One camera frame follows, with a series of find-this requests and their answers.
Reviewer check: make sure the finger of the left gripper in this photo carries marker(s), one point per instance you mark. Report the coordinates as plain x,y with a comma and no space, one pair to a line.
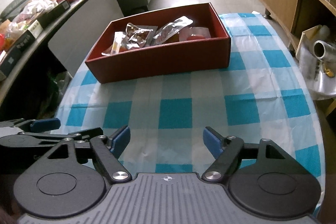
30,125
86,134

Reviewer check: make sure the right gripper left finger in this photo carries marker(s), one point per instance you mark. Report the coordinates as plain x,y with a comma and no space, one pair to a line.
106,152

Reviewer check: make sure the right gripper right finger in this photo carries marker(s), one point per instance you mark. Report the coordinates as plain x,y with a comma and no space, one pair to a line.
225,151

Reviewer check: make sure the orange spicy snack pack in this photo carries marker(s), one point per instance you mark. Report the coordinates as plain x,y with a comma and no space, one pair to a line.
113,51

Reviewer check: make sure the thin yellow snack stick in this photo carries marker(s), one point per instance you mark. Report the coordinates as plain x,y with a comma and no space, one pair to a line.
118,38

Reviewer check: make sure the brown snack packet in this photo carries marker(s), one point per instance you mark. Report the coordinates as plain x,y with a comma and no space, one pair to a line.
137,37

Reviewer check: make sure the Kaprons wafer pack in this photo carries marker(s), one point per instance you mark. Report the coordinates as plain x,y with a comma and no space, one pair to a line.
194,33

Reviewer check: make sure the sausage vacuum pack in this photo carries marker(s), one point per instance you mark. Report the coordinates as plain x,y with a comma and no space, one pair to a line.
170,29

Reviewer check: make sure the blue checkered tablecloth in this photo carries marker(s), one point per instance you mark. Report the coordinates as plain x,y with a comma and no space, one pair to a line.
261,94

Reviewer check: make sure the long black gift box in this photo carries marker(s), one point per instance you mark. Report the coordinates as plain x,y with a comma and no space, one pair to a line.
10,58

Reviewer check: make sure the grey curved side table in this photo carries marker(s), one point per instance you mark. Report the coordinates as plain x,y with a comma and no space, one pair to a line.
68,38

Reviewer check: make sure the red cardboard box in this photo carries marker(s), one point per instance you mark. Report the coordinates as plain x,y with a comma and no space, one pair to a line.
177,57

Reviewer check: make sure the white plastic bags pile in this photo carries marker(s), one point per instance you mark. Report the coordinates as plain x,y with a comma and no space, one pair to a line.
19,14

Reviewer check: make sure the metal kettle in bag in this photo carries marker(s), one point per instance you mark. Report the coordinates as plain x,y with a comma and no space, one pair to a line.
316,56

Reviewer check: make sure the wooden cabinet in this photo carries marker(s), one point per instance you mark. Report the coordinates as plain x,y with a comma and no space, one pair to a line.
296,16

